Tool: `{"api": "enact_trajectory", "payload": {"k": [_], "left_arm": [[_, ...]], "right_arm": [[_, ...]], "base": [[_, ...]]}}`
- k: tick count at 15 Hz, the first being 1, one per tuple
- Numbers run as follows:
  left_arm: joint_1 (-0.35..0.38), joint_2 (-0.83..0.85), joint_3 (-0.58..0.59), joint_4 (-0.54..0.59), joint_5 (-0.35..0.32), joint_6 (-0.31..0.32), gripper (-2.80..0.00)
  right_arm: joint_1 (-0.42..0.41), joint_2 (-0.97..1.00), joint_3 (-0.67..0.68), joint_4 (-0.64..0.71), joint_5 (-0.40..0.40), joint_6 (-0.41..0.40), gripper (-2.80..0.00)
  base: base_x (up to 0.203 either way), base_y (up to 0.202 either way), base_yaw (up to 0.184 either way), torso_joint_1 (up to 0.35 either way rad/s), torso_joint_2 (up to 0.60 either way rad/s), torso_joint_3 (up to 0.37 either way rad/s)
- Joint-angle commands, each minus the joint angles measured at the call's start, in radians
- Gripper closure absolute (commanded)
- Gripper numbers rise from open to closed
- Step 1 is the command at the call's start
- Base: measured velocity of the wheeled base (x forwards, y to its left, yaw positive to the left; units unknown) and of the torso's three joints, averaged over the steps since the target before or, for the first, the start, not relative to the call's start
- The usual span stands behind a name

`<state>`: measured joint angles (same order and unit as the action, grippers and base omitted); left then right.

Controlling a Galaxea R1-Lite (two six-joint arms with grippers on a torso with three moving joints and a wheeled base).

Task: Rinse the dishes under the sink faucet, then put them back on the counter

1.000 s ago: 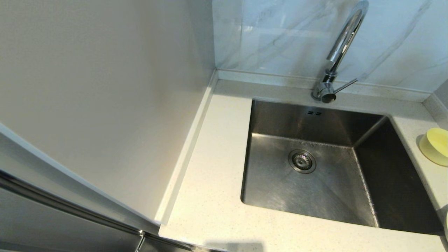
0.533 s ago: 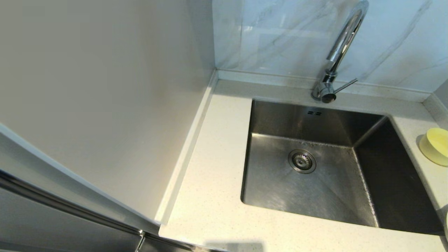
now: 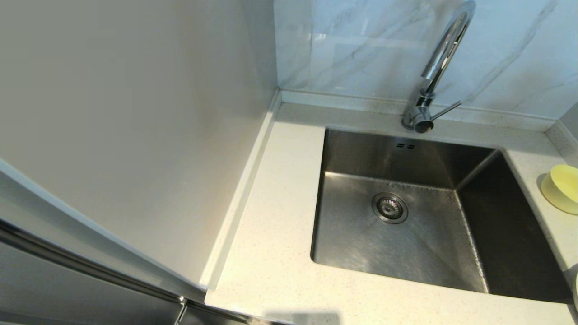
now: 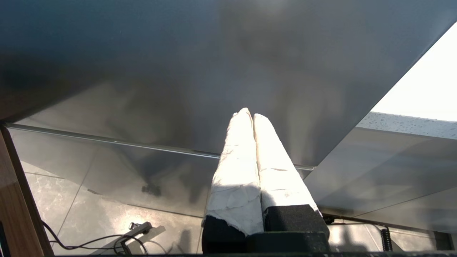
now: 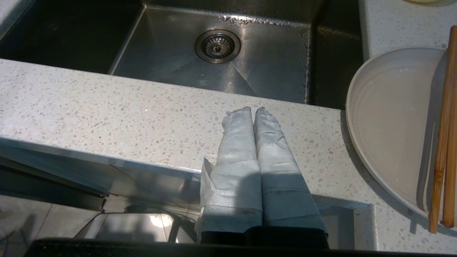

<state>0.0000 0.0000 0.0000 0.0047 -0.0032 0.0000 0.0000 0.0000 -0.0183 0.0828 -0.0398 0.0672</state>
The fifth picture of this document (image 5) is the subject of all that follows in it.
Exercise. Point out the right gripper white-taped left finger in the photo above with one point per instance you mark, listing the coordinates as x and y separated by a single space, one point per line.
235 178

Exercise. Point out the yellow bowl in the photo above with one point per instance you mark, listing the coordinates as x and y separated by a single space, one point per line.
425 1

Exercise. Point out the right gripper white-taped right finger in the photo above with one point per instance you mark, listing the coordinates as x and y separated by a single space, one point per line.
282 185

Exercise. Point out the wooden chopstick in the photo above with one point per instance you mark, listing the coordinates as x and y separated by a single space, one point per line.
442 142
450 171

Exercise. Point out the beige round plate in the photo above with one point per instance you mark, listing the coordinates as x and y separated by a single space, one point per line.
392 125

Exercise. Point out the stainless steel sink basin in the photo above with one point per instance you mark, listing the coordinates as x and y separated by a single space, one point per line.
164 50

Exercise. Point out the round metal drain strainer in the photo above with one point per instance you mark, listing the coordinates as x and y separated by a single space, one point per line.
217 45

